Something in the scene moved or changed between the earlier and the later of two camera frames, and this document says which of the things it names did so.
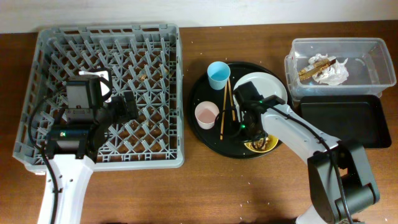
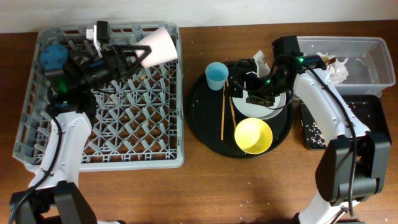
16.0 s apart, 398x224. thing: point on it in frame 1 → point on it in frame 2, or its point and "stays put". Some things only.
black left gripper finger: (132, 108) → (146, 48)
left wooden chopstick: (221, 132) stays put
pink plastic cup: (206, 112) → (163, 47)
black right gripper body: (253, 132) → (273, 87)
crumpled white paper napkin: (334, 75) stays put
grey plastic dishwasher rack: (144, 58) stays put
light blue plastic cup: (218, 73) stays put
